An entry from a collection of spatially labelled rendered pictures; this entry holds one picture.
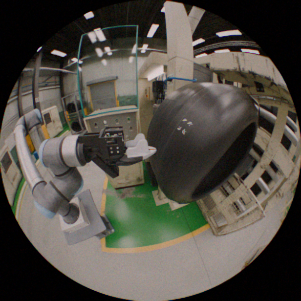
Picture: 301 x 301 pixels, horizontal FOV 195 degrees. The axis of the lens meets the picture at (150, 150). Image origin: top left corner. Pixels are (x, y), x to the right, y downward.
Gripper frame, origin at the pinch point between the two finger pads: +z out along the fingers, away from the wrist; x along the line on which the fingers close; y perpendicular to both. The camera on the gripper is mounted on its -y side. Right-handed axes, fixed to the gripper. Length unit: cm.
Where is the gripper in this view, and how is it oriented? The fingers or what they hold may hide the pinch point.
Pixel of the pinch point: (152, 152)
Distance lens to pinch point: 27.0
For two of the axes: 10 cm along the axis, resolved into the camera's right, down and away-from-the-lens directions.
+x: -2.6, -5.7, 7.8
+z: 9.6, -0.6, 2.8
